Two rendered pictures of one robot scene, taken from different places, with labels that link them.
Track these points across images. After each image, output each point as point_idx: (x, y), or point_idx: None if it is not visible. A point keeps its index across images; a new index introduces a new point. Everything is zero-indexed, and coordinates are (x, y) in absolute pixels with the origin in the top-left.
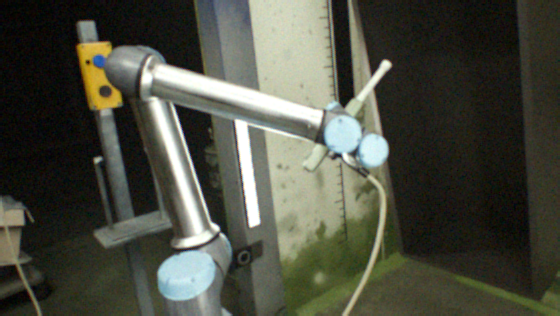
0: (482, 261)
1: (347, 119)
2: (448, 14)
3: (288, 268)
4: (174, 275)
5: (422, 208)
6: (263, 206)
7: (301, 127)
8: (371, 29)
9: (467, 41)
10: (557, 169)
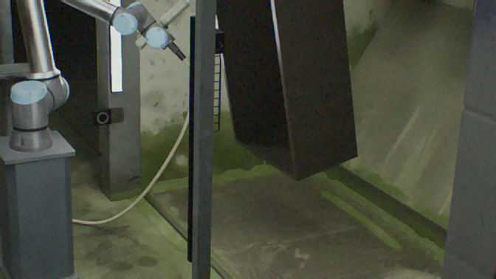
0: (288, 154)
1: (125, 15)
2: None
3: (147, 141)
4: (20, 89)
5: (268, 105)
6: (128, 77)
7: (101, 15)
8: None
9: None
10: (322, 80)
